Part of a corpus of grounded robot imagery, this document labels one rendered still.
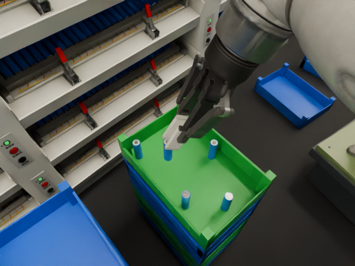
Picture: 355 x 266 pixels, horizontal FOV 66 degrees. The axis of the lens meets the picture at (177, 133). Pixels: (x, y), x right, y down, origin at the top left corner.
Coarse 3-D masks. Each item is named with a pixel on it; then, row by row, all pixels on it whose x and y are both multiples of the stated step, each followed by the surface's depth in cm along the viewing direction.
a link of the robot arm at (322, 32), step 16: (304, 0) 23; (320, 0) 21; (336, 0) 20; (352, 0) 19; (288, 16) 26; (304, 16) 23; (320, 16) 21; (336, 16) 20; (352, 16) 19; (304, 32) 23; (320, 32) 21; (336, 32) 20; (352, 32) 19; (304, 48) 24; (320, 48) 22; (336, 48) 20; (352, 48) 19; (320, 64) 22; (336, 64) 20; (352, 64) 19; (336, 80) 21; (352, 80) 20; (352, 96) 20
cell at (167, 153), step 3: (165, 138) 54; (168, 138) 54; (165, 141) 53; (165, 144) 53; (165, 150) 55; (168, 150) 55; (171, 150) 55; (165, 153) 56; (168, 153) 55; (171, 153) 56; (165, 156) 57; (168, 156) 56; (171, 156) 57; (165, 159) 58; (168, 159) 58; (171, 159) 58
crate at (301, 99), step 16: (288, 64) 137; (272, 80) 141; (288, 80) 141; (272, 96) 128; (288, 96) 135; (304, 96) 135; (320, 96) 130; (288, 112) 124; (304, 112) 128; (320, 112) 124
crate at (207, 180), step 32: (160, 128) 73; (128, 160) 67; (160, 160) 68; (192, 160) 68; (224, 160) 68; (160, 192) 58; (192, 192) 63; (224, 192) 63; (256, 192) 63; (192, 224) 54; (224, 224) 59
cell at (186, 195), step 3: (183, 192) 56; (186, 192) 56; (189, 192) 56; (183, 195) 56; (186, 195) 56; (189, 195) 56; (183, 198) 56; (186, 198) 55; (189, 198) 56; (183, 201) 57; (186, 201) 57; (189, 201) 57; (183, 204) 58; (186, 204) 58; (189, 204) 59; (183, 207) 60; (186, 207) 60
